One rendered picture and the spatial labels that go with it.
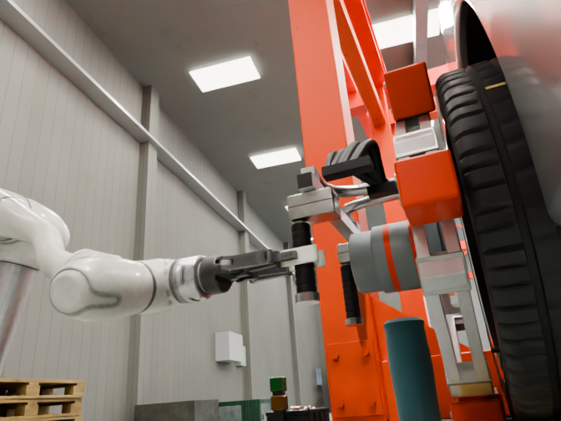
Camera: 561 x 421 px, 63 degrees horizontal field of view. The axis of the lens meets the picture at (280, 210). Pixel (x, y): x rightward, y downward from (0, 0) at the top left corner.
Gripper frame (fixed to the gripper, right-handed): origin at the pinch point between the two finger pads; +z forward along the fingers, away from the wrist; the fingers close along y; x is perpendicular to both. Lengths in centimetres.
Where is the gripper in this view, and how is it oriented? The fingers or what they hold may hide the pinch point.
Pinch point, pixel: (303, 258)
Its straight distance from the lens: 84.3
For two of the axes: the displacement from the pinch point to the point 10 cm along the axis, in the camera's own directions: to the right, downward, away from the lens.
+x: -0.7, -9.2, 3.8
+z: 9.2, -2.1, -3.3
